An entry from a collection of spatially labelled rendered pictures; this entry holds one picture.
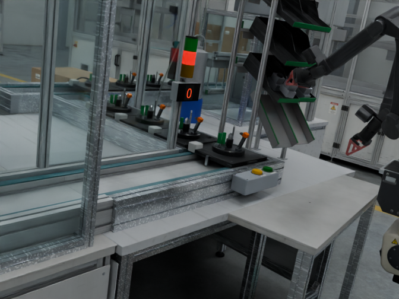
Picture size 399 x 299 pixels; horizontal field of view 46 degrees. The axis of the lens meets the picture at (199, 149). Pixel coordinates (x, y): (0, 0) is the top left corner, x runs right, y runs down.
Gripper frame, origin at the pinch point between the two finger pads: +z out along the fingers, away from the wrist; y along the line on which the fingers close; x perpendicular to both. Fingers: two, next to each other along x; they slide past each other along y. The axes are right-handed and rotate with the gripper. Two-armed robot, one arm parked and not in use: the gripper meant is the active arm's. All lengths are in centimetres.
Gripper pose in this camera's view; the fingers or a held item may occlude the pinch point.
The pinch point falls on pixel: (291, 83)
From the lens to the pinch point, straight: 208.4
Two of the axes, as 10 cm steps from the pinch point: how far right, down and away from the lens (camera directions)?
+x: 0.3, 9.7, -2.3
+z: -5.0, 2.1, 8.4
